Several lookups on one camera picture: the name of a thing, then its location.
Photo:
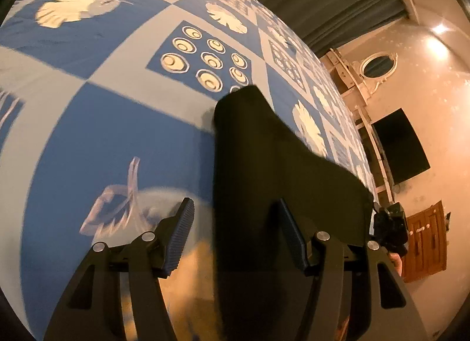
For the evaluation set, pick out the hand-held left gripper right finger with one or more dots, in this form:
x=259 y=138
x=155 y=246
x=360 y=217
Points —
x=290 y=232

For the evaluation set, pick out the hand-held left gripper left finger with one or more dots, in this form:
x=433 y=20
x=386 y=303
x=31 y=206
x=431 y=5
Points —
x=181 y=238

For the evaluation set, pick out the black pants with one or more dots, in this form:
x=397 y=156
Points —
x=264 y=164

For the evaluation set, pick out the person's right hand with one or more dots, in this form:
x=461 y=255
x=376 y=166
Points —
x=396 y=264

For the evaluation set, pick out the brown wooden cabinet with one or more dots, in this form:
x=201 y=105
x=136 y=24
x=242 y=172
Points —
x=427 y=241

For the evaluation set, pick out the white ornate dresser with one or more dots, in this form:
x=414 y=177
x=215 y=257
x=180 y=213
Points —
x=363 y=106

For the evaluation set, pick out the blue printed blanket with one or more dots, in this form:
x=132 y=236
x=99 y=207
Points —
x=110 y=124

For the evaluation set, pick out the oval mirror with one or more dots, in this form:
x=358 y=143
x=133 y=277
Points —
x=378 y=66

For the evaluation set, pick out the black wall television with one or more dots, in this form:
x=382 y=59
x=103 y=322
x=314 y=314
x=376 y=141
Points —
x=400 y=146

